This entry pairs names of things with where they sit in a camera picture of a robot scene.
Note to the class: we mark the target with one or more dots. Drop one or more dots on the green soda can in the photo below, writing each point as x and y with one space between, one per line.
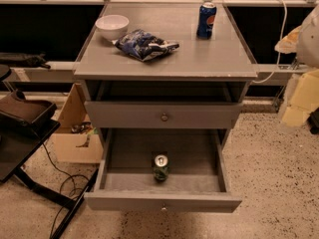
160 167

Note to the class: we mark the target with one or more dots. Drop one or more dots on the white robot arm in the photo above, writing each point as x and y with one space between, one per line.
301 97

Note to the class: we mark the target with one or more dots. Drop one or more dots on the grey drawer cabinet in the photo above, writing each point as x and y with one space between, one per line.
215 71

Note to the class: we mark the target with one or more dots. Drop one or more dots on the closed grey top drawer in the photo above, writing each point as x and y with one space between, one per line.
162 115

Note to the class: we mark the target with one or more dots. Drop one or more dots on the open grey middle drawer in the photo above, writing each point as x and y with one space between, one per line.
196 172

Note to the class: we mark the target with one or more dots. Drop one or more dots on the blue pepsi can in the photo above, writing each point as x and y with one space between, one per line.
207 13

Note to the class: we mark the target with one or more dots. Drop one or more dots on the blue chip bag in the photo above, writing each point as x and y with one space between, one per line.
144 46

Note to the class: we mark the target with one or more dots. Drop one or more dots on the cardboard box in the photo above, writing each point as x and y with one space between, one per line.
75 140

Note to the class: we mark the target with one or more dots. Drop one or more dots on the white bowl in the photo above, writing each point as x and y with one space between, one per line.
112 27

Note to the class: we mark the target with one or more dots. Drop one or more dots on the brown tray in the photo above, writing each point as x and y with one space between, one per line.
16 109

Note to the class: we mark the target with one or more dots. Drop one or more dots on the metal railing frame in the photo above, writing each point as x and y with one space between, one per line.
50 73

